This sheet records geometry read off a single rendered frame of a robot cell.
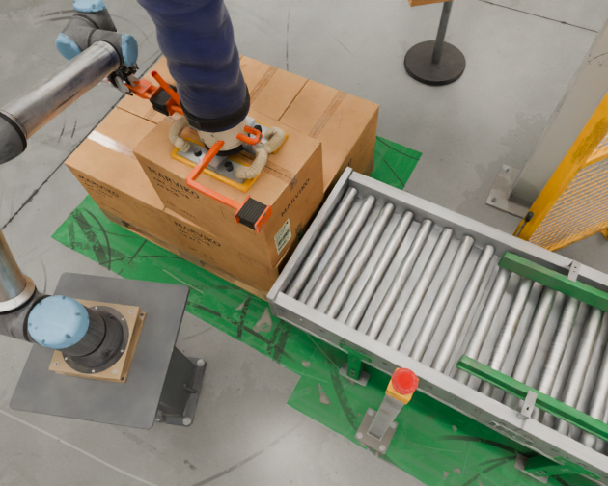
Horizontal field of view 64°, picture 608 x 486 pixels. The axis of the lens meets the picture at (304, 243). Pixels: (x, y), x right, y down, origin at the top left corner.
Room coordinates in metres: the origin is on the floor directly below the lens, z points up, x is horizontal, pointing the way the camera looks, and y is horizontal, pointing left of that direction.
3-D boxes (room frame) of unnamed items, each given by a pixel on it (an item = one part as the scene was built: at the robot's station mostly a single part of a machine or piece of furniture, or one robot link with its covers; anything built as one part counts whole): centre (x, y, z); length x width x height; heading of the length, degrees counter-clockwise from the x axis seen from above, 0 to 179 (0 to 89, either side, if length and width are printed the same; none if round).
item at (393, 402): (0.26, -0.22, 0.50); 0.07 x 0.07 x 1.00; 55
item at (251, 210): (0.81, 0.15, 1.08); 0.09 x 0.08 x 0.05; 143
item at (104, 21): (1.42, 0.57, 1.38); 0.10 x 0.09 x 0.12; 159
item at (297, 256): (1.00, -0.04, 0.58); 0.70 x 0.03 x 0.06; 145
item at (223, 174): (1.13, 0.29, 0.97); 0.34 x 0.10 x 0.05; 53
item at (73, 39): (1.31, 0.60, 1.39); 0.12 x 0.12 x 0.09; 69
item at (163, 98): (1.35, 0.43, 1.07); 0.10 x 0.08 x 0.06; 143
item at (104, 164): (1.63, 0.32, 0.34); 1.20 x 1.00 x 0.40; 55
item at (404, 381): (0.26, -0.22, 1.02); 0.07 x 0.07 x 0.04
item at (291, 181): (1.21, 0.25, 0.74); 0.60 x 0.40 x 0.40; 51
